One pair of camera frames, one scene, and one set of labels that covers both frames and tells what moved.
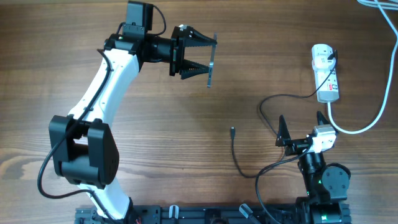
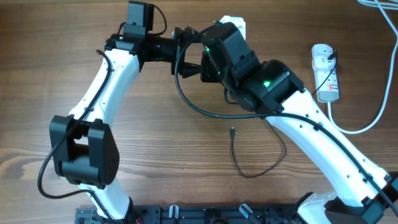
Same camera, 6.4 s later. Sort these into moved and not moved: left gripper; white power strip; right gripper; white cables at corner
Moved: right gripper
Not moved: white power strip; left gripper; white cables at corner
